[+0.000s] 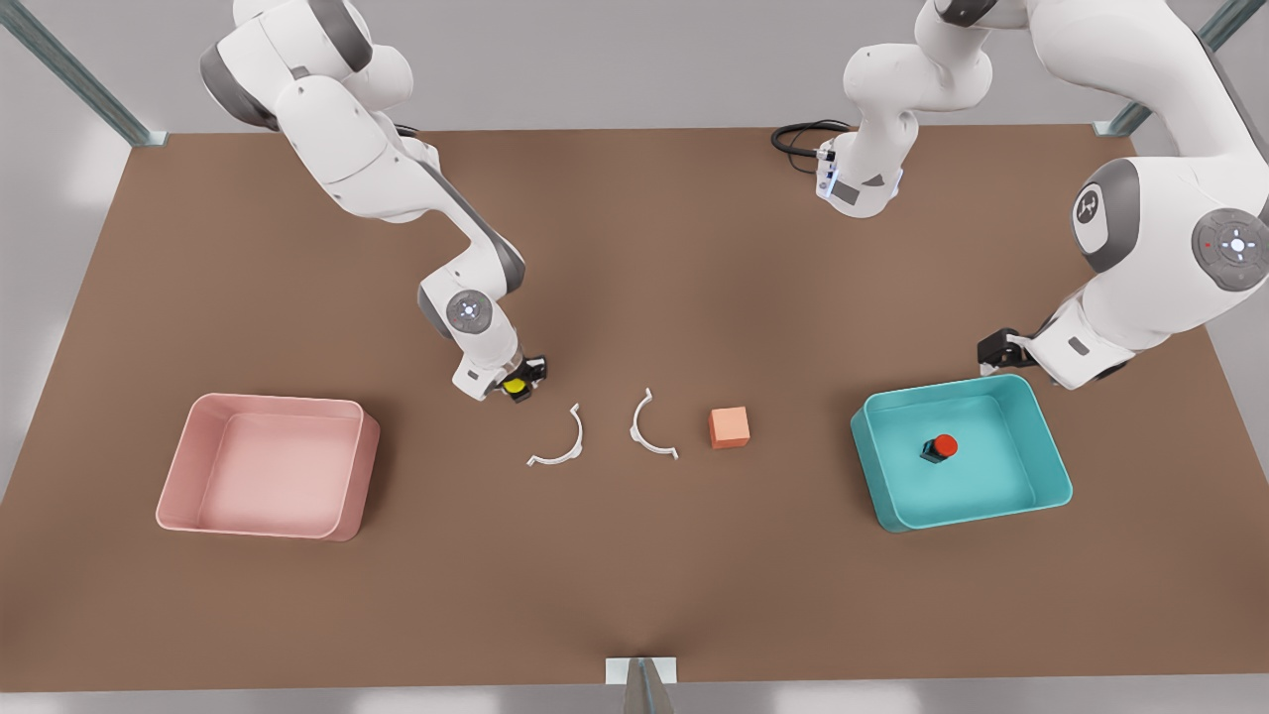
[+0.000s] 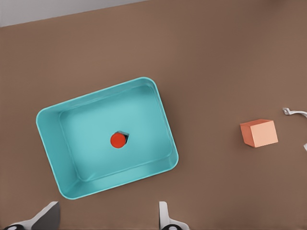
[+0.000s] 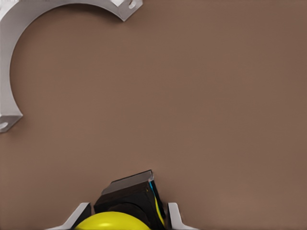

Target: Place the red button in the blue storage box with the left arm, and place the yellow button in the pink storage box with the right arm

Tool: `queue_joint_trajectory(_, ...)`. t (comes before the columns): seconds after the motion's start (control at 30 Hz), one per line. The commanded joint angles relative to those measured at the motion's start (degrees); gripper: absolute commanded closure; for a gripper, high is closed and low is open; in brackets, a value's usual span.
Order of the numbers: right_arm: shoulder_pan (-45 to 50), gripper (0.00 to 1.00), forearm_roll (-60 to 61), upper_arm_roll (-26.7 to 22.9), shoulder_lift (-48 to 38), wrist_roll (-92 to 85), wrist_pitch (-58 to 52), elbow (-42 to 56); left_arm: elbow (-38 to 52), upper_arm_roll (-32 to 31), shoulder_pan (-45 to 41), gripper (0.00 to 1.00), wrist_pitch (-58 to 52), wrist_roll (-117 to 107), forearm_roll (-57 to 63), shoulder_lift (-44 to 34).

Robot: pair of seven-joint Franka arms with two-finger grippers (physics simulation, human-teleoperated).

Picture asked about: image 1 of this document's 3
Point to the red button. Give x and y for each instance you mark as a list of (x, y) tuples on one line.
[(941, 447)]

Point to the yellow button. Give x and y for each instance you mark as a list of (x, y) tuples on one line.
[(514, 384)]

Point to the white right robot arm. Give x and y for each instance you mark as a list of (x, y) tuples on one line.
[(347, 149)]

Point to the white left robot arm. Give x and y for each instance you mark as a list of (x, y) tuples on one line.
[(1160, 228)]

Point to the blue storage box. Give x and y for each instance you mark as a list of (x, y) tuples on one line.
[(962, 461)]

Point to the pink storage box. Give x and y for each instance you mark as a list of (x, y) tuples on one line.
[(268, 466)]

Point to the orange cube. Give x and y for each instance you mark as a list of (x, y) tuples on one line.
[(729, 427)]

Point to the white curved clip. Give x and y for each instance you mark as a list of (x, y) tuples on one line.
[(573, 445), (638, 431)]

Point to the silver frame post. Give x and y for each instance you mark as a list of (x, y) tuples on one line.
[(74, 74), (641, 684), (1205, 35)]

